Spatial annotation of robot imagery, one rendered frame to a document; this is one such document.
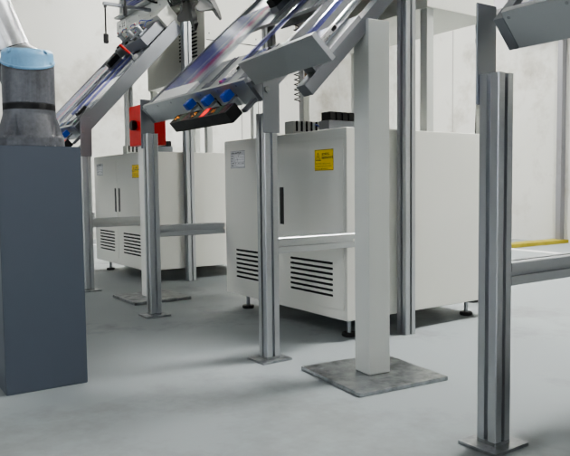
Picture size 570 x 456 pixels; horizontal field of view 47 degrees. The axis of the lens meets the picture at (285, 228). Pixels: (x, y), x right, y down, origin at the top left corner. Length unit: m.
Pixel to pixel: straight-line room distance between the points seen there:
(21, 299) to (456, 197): 1.36
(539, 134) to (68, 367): 4.48
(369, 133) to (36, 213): 0.77
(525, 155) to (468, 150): 3.34
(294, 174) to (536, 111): 3.67
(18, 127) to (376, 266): 0.87
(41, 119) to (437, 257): 1.26
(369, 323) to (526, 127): 4.18
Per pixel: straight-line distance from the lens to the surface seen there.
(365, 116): 1.55
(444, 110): 6.18
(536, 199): 5.54
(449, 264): 2.22
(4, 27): 1.80
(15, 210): 1.57
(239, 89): 1.79
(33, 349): 1.61
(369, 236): 1.54
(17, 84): 1.63
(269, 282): 1.71
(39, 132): 1.60
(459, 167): 2.24
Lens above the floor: 0.46
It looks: 4 degrees down
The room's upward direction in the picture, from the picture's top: 1 degrees counter-clockwise
